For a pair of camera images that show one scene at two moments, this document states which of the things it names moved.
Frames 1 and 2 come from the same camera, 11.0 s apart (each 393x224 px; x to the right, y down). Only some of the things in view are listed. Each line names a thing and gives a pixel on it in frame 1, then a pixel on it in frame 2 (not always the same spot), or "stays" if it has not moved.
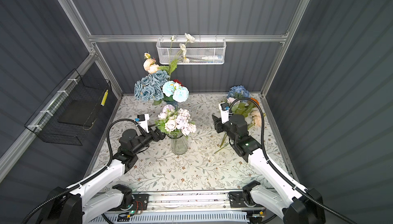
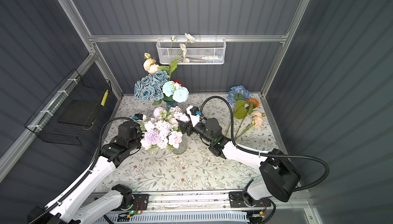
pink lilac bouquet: x=247 y=108 -> x=172 y=115
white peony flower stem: x=149 y=64 stays
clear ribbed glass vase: x=179 y=145 stays
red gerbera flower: x=177 y=80 stays
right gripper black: x=218 y=124 -> x=185 y=129
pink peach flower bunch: x=172 y=119 -> x=158 y=134
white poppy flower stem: x=178 y=56 stays
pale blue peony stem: x=174 y=92 stays
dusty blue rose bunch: x=150 y=87 stays
